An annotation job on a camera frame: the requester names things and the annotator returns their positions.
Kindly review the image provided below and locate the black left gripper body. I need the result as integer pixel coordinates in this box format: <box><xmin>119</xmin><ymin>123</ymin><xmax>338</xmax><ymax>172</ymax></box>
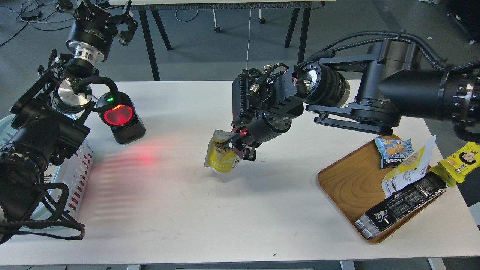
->
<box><xmin>66</xmin><ymin>10</ymin><xmax>118</xmax><ymax>63</ymax></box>

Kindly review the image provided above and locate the blue snack packet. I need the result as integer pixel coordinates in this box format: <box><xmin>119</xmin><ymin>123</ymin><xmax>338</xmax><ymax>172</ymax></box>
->
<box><xmin>374</xmin><ymin>137</ymin><xmax>414</xmax><ymax>169</ymax></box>

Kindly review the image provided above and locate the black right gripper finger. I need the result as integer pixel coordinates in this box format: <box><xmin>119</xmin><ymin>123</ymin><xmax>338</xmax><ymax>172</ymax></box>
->
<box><xmin>222</xmin><ymin>129</ymin><xmax>248</xmax><ymax>147</ymax></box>
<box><xmin>234</xmin><ymin>141</ymin><xmax>257</xmax><ymax>161</ymax></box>

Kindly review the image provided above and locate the black long snack package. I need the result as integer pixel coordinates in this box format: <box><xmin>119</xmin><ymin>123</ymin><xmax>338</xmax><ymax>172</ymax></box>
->
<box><xmin>354</xmin><ymin>172</ymin><xmax>448</xmax><ymax>239</ymax></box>

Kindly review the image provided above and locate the black power adapter on floor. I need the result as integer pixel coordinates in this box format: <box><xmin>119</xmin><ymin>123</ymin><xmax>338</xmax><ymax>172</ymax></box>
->
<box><xmin>20</xmin><ymin>9</ymin><xmax>42</xmax><ymax>21</ymax></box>

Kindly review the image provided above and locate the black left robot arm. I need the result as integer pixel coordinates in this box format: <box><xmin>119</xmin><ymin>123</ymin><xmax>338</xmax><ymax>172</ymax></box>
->
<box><xmin>1</xmin><ymin>0</ymin><xmax>146</xmax><ymax>243</ymax></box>

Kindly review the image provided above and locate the black barcode scanner red window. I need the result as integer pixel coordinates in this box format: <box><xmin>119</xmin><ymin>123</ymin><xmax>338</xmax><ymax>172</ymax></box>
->
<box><xmin>96</xmin><ymin>91</ymin><xmax>146</xmax><ymax>145</ymax></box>

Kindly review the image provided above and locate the light blue plastic basket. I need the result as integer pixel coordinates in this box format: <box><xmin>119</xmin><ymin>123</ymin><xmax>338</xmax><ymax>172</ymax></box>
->
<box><xmin>0</xmin><ymin>114</ymin><xmax>94</xmax><ymax>220</ymax></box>

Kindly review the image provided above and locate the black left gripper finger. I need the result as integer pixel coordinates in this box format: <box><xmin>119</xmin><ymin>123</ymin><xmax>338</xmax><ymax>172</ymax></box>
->
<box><xmin>110</xmin><ymin>1</ymin><xmax>138</xmax><ymax>46</ymax></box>
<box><xmin>55</xmin><ymin>0</ymin><xmax>90</xmax><ymax>17</ymax></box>

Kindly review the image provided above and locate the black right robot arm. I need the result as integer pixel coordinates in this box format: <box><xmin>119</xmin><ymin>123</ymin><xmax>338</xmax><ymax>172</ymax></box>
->
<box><xmin>221</xmin><ymin>31</ymin><xmax>480</xmax><ymax>161</ymax></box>

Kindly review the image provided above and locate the yellow white snack bag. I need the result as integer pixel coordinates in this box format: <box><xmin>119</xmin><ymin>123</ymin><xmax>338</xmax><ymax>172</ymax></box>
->
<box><xmin>382</xmin><ymin>135</ymin><xmax>437</xmax><ymax>198</ymax></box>

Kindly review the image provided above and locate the white hanging cable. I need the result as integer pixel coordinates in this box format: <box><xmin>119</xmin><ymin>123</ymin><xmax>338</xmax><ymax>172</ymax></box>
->
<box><xmin>246</xmin><ymin>7</ymin><xmax>252</xmax><ymax>72</ymax></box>

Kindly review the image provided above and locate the wooden tray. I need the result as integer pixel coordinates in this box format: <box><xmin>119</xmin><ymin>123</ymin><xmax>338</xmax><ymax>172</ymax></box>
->
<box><xmin>317</xmin><ymin>140</ymin><xmax>437</xmax><ymax>244</ymax></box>

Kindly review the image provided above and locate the yellow grey snack pouch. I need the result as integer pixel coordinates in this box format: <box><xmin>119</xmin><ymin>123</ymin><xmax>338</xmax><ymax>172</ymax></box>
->
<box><xmin>204</xmin><ymin>130</ymin><xmax>242</xmax><ymax>173</ymax></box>

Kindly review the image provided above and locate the black leg background table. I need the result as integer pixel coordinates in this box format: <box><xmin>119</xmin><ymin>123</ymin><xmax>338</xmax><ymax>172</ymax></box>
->
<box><xmin>119</xmin><ymin>0</ymin><xmax>322</xmax><ymax>81</ymax></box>

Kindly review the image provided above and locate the yellow cartoon snack packet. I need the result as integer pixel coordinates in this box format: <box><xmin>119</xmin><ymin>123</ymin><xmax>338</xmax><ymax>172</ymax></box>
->
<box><xmin>430</xmin><ymin>142</ymin><xmax>480</xmax><ymax>188</ymax></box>

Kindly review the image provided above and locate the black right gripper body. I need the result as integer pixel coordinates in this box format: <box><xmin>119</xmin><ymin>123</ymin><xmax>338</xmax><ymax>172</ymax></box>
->
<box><xmin>240</xmin><ymin>112</ymin><xmax>292</xmax><ymax>147</ymax></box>

